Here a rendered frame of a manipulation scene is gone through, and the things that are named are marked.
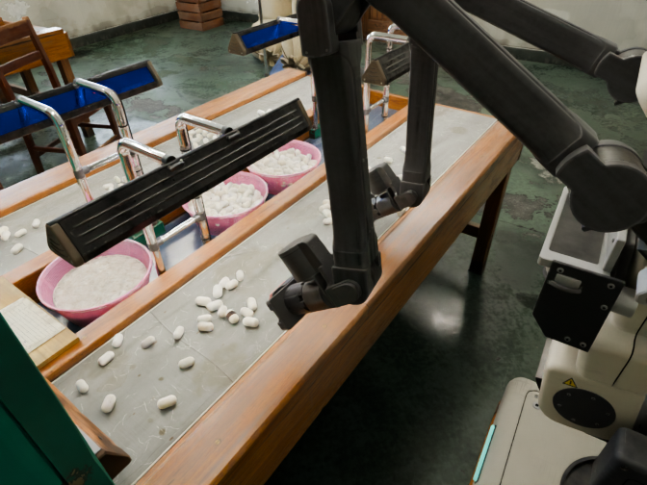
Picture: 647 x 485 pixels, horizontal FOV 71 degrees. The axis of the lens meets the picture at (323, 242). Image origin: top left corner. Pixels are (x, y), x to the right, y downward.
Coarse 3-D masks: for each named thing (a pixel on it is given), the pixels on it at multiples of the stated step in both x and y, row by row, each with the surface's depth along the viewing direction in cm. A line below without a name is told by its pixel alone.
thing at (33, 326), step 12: (24, 300) 103; (12, 312) 100; (24, 312) 100; (36, 312) 100; (12, 324) 97; (24, 324) 97; (36, 324) 97; (48, 324) 97; (60, 324) 97; (24, 336) 95; (36, 336) 94; (48, 336) 94
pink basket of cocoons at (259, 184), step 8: (232, 176) 150; (248, 176) 149; (256, 176) 147; (224, 184) 151; (240, 184) 151; (248, 184) 150; (256, 184) 148; (264, 184) 143; (264, 192) 143; (264, 200) 136; (184, 208) 133; (256, 208) 135; (192, 216) 134; (208, 216) 130; (224, 216) 129; (232, 216) 130; (240, 216) 132; (208, 224) 133; (224, 224) 133; (232, 224) 133; (216, 232) 136
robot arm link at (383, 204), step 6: (390, 192) 112; (378, 198) 115; (384, 198) 113; (390, 198) 112; (378, 204) 115; (384, 204) 113; (390, 204) 112; (396, 204) 112; (378, 210) 115; (384, 210) 114; (390, 210) 113; (396, 210) 113
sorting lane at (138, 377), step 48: (384, 144) 169; (432, 144) 169; (384, 192) 143; (288, 240) 125; (192, 288) 111; (240, 288) 110; (144, 336) 99; (192, 336) 99; (240, 336) 99; (96, 384) 90; (144, 384) 89; (192, 384) 89; (144, 432) 82
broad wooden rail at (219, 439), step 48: (480, 144) 163; (432, 192) 138; (480, 192) 155; (384, 240) 120; (432, 240) 126; (384, 288) 107; (288, 336) 95; (336, 336) 95; (240, 384) 86; (288, 384) 86; (336, 384) 103; (192, 432) 79; (240, 432) 79; (288, 432) 90; (144, 480) 73; (192, 480) 72; (240, 480) 79
